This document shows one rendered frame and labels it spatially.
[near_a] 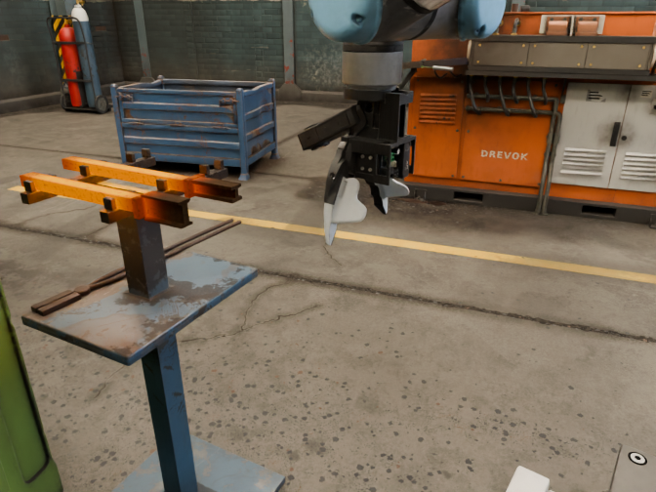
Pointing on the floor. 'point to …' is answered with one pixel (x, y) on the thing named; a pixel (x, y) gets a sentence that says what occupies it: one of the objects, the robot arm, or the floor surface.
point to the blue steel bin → (197, 121)
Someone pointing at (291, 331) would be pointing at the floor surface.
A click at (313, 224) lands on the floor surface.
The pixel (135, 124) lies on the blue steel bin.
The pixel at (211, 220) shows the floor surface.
